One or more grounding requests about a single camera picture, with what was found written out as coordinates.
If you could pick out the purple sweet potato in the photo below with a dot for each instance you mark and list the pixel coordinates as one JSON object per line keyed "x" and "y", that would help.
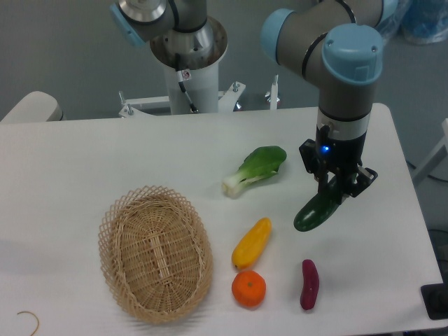
{"x": 311, "y": 283}

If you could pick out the blue plastic bag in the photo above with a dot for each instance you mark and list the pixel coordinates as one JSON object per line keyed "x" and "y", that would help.
{"x": 420, "y": 22}

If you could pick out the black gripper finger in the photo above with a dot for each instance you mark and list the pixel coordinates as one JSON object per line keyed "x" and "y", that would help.
{"x": 346, "y": 184}
{"x": 322, "y": 176}

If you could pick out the beige chair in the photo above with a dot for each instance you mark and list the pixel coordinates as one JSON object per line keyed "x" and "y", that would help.
{"x": 35, "y": 107}

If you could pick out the woven wicker basket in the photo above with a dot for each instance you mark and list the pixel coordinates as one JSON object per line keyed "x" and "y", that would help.
{"x": 155, "y": 254}

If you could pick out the black device at table edge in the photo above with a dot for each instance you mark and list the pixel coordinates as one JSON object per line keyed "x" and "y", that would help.
{"x": 435, "y": 300}

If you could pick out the dark green cucumber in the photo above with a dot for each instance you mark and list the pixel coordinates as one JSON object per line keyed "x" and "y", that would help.
{"x": 319, "y": 208}

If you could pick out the green bok choy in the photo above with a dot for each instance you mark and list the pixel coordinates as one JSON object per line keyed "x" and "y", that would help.
{"x": 263, "y": 163}

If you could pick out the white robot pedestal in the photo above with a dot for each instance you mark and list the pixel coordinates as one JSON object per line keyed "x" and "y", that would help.
{"x": 190, "y": 64}

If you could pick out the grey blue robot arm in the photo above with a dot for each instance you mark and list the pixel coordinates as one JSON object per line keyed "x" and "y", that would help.
{"x": 335, "y": 46}

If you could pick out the orange tangerine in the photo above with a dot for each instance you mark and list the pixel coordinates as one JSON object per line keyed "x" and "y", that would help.
{"x": 249, "y": 289}

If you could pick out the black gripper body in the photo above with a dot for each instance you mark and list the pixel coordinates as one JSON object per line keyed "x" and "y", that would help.
{"x": 342, "y": 156}

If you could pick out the yellow pepper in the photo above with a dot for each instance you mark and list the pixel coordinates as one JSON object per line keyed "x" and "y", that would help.
{"x": 252, "y": 244}

